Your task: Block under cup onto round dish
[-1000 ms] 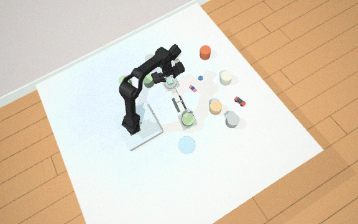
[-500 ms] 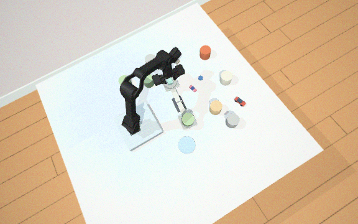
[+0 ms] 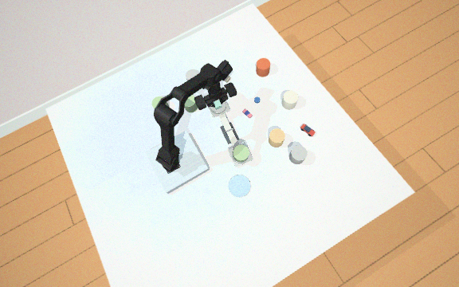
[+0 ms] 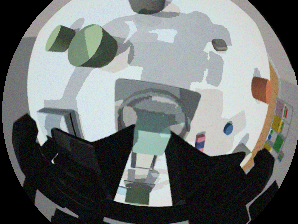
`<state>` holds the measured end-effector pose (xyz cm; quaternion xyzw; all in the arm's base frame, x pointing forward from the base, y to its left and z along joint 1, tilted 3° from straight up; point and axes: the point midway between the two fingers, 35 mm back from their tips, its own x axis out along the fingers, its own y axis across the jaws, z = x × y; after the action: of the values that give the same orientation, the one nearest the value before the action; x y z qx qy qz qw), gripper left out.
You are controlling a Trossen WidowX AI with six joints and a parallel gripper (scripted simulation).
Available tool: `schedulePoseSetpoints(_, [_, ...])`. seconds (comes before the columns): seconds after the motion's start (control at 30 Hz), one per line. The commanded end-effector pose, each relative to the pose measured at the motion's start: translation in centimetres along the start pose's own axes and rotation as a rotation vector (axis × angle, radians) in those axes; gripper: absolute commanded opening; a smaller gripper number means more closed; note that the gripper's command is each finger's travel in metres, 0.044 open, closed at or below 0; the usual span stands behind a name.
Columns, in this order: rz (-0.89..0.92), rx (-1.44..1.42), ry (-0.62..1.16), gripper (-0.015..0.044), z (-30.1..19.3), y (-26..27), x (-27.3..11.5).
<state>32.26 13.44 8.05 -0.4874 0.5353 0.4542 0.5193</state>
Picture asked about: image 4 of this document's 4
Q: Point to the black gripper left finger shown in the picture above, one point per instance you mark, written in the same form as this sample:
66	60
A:
106	157

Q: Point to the white cylinder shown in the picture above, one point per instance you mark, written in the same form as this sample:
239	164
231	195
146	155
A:
242	148

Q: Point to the orange cylinder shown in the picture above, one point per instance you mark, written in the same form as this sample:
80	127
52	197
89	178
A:
261	89

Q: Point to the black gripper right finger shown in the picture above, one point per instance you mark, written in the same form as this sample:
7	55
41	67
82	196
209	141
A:
189	168

